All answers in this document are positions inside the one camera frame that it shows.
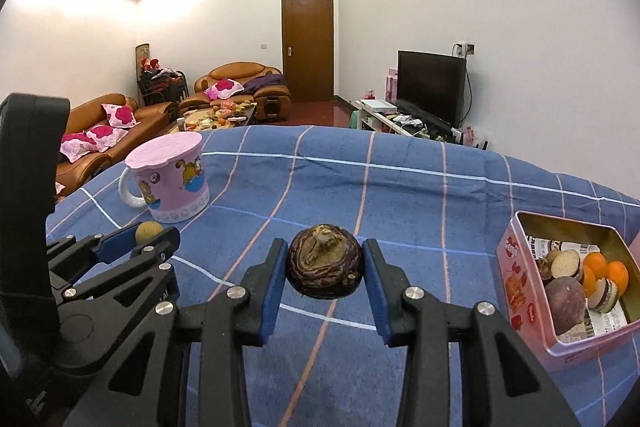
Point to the purple round fruit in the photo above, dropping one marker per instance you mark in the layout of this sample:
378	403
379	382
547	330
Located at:
567	303

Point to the long brown leather sofa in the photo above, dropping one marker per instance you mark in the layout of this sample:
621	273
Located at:
90	145

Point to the black television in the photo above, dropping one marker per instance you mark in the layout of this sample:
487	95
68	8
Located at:
433	83

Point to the orange mandarin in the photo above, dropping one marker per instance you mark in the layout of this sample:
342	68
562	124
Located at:
597	263
617	276

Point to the brown wooden door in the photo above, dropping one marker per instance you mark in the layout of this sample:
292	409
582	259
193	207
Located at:
308	49

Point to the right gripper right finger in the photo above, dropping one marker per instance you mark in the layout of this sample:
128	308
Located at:
502	382

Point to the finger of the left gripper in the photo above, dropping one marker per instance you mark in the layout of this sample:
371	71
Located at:
73	279
95	248

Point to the blue plaid tablecloth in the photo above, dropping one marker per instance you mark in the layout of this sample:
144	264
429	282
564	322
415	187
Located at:
436	210

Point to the pink cartoon mug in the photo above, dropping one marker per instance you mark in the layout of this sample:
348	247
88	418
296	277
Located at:
166	176

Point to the pink tin box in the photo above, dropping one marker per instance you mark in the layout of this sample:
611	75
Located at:
535	250

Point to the pink floral cushion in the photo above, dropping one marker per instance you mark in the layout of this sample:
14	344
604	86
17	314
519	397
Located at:
120	116

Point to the black shelf rack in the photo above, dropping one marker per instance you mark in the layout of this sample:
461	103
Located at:
162	85

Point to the white tv stand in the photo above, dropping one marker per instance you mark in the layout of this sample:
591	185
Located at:
378	116

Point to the wooden coffee table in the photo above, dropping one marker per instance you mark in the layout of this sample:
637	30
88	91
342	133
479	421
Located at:
216	117

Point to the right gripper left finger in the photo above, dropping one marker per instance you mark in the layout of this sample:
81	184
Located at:
146	381

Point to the brown leather armchair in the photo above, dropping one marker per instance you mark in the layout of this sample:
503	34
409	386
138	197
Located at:
264	85

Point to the small yellow-green fruit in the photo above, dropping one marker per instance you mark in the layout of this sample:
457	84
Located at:
146	231

